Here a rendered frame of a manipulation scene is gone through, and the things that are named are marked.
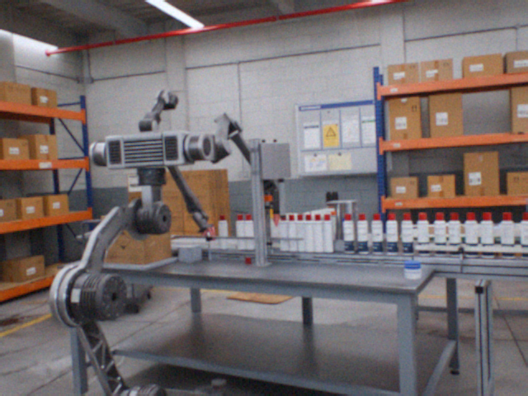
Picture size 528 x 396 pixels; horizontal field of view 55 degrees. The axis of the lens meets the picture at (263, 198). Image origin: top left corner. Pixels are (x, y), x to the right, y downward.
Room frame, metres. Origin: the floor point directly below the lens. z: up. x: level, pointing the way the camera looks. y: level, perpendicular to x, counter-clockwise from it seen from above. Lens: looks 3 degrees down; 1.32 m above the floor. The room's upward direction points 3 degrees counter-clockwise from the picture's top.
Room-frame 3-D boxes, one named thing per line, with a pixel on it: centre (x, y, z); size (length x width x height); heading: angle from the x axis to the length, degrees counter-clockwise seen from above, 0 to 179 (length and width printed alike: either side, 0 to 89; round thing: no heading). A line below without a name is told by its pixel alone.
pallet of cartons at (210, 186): (6.66, 1.09, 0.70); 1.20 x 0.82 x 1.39; 77
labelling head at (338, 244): (2.72, -0.42, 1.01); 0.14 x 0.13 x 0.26; 61
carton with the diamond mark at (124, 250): (2.93, 0.74, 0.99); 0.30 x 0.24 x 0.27; 61
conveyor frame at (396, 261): (2.85, 0.00, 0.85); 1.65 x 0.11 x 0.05; 61
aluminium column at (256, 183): (2.70, 0.03, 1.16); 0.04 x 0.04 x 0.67; 61
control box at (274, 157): (2.72, -0.06, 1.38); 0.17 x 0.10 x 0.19; 116
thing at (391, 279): (3.08, 0.01, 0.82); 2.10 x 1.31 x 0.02; 61
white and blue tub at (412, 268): (2.19, -0.63, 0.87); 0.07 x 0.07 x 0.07
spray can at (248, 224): (2.90, 0.09, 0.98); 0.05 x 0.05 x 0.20
